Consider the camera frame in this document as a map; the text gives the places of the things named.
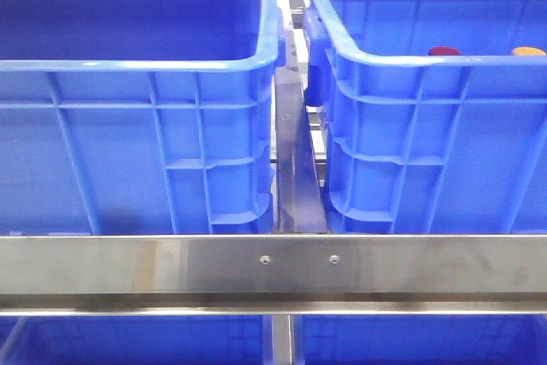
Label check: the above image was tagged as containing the yellow mushroom push button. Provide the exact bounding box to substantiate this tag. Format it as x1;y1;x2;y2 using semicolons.
511;46;547;56

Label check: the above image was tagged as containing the blue crate lower right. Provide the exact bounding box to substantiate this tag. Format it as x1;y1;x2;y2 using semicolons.
297;315;546;364

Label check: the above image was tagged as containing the red mushroom push button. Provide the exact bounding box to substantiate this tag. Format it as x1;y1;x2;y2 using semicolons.
428;45;462;56

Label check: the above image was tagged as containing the blue crate lower left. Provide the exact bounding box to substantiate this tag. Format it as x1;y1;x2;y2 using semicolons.
1;315;272;364

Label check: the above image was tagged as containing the stainless steel shelf rail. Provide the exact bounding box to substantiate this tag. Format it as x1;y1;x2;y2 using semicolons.
1;234;546;315

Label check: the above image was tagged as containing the blue crate behind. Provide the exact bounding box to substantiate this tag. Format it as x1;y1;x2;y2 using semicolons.
303;0;546;234

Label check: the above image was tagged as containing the blue plastic crate with buttons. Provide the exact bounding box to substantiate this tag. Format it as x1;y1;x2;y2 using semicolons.
1;0;284;236

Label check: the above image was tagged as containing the steel shelf divider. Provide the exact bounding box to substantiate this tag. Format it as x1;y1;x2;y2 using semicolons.
274;67;328;234

